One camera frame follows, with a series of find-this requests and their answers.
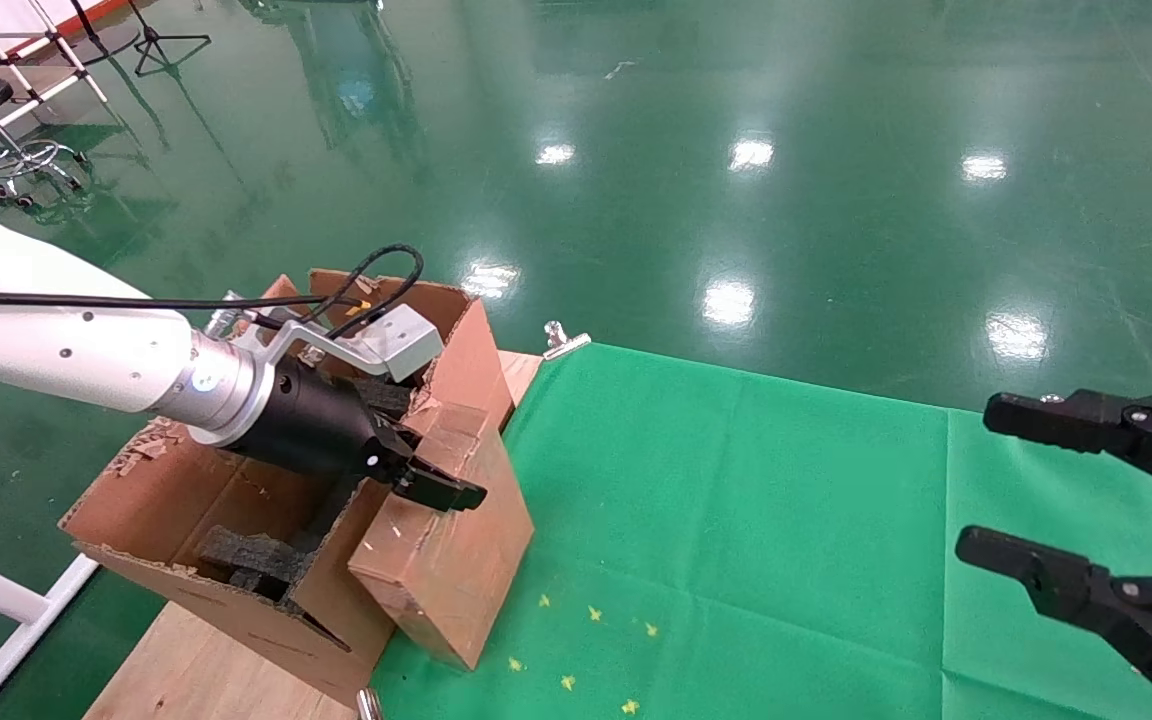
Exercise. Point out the black round base stand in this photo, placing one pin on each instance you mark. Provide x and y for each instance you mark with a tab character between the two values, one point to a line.
106	45

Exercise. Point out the white tube rack frame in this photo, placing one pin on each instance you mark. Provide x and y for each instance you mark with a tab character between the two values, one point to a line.
56	87

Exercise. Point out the black tripod stand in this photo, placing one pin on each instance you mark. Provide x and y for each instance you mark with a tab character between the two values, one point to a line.
150	42

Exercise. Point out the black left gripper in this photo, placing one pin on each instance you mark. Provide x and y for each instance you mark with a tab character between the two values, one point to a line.
316	425

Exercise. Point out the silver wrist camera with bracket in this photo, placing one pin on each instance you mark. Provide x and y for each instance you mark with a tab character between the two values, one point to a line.
401	340

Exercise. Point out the green cloth mat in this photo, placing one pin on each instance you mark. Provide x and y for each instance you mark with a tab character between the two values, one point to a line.
786	550

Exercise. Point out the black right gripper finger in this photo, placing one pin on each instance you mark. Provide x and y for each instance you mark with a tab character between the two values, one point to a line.
1056	420
1066	585

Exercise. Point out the large open cardboard carton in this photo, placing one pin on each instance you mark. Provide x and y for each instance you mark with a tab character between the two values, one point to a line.
166	490

